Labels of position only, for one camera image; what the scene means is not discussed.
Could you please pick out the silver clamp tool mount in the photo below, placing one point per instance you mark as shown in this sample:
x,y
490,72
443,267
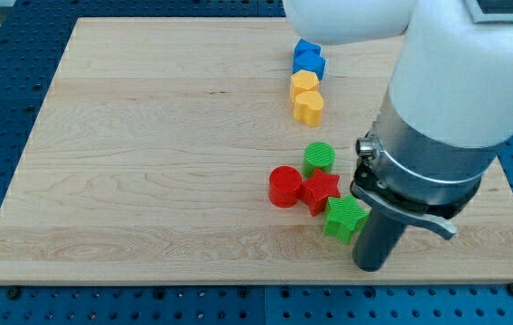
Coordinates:
x,y
410,179

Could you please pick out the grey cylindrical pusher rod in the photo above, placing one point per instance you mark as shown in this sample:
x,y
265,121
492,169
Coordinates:
x,y
376,241

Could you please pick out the green star block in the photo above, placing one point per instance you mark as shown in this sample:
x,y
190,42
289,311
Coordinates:
x,y
343,218

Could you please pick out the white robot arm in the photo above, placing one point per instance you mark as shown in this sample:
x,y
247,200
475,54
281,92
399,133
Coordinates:
x,y
447,111

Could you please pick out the red star block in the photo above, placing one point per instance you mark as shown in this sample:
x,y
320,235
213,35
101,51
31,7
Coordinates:
x,y
316,190

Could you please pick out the green cylinder block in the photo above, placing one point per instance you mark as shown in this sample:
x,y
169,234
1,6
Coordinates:
x,y
317,155

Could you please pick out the red cylinder block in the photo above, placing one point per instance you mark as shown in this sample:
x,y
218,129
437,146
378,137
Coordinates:
x,y
284,186

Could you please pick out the yellow heart block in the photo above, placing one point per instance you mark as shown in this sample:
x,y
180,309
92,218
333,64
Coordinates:
x,y
308,107

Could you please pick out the yellow hexagon block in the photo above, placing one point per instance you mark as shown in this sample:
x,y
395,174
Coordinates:
x,y
302,81

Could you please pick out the blue hexagon block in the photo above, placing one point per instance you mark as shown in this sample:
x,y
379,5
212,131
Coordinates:
x,y
310,61

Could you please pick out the blue cube block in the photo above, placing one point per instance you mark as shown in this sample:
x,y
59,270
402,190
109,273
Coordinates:
x,y
304,46

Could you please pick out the wooden board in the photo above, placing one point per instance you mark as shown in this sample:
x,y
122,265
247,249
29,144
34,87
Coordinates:
x,y
149,160

